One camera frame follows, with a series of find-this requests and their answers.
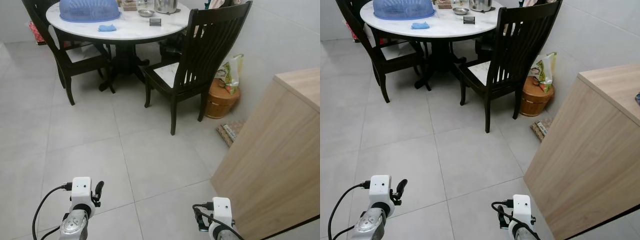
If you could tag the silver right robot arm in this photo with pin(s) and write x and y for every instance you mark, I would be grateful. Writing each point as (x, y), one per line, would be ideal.
(220, 234)
(522, 232)

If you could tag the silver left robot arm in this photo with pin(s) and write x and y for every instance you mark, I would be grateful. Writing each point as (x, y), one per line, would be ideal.
(75, 227)
(370, 227)

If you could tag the light wooden cabinet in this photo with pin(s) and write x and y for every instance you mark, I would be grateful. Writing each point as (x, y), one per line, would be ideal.
(590, 165)
(270, 165)

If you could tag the brown patterned cardboard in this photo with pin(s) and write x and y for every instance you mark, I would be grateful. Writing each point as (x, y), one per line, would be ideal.
(230, 132)
(542, 129)

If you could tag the brown wooden bucket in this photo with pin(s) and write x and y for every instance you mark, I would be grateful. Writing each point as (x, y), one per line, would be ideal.
(220, 102)
(534, 100)

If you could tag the dark wooden slat-back chair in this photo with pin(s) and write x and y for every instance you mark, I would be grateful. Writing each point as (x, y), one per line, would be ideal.
(387, 64)
(215, 40)
(525, 40)
(75, 66)

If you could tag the green yellow plastic bag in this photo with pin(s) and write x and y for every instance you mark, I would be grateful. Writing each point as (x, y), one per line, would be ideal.
(232, 75)
(546, 72)

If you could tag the blue cloth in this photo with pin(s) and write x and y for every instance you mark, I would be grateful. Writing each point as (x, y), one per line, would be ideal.
(420, 25)
(107, 28)

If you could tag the round white marble table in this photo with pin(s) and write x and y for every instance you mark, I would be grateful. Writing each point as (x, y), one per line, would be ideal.
(445, 29)
(130, 30)

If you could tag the red patterned bag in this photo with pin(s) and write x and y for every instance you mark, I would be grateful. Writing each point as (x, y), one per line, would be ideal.
(36, 32)
(352, 31)

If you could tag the small black box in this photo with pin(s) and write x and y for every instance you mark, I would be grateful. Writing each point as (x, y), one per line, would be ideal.
(155, 22)
(469, 20)

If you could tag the blue mesh food cover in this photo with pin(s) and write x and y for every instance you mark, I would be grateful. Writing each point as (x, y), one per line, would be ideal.
(90, 10)
(402, 9)

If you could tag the steel bowl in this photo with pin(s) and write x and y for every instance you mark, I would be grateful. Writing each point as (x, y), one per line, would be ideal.
(460, 11)
(146, 13)

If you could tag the small brown box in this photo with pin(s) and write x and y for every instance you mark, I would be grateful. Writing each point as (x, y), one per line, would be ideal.
(129, 6)
(444, 4)

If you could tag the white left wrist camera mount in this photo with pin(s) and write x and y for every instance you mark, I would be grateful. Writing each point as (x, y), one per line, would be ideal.
(81, 189)
(380, 187)

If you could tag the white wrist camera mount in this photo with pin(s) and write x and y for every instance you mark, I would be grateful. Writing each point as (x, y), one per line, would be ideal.
(222, 207)
(521, 205)
(81, 189)
(380, 187)

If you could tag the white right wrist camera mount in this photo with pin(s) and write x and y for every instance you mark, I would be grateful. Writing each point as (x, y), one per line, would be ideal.
(222, 207)
(521, 205)

